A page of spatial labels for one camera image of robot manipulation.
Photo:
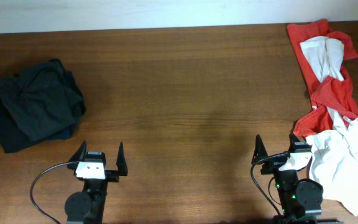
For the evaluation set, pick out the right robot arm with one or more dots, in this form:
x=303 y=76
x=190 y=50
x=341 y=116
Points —
x=300 y=199

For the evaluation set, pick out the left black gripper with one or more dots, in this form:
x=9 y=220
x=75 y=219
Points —
x=112 y=175

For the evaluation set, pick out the black folded clothes pile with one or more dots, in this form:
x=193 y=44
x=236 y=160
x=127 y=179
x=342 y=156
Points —
x=40 y=103

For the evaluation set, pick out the white printed t-shirt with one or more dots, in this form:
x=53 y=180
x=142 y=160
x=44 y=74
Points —
x=335 y=163

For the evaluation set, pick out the red t-shirt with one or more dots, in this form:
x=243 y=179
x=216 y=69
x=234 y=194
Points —
x=320 y=52

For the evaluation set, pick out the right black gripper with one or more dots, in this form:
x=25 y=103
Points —
x=271 y=165

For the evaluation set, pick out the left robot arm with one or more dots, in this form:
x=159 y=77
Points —
x=87 y=206

